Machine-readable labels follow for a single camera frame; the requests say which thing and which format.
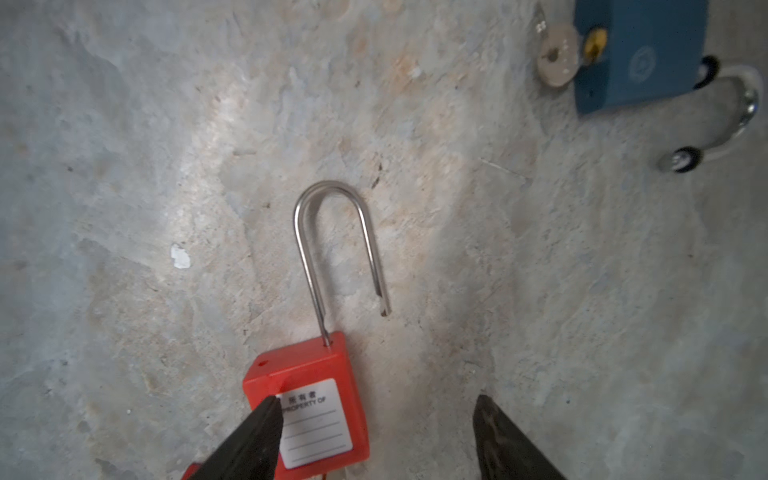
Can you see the red padlock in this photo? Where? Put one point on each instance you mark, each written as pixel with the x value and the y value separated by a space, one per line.
pixel 324 423

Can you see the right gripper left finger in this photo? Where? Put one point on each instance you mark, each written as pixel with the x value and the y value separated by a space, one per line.
pixel 250 452

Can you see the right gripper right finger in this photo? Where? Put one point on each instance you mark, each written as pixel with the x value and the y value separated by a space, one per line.
pixel 503 450

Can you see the large blue padlock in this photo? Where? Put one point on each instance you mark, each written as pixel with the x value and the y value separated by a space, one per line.
pixel 618 53

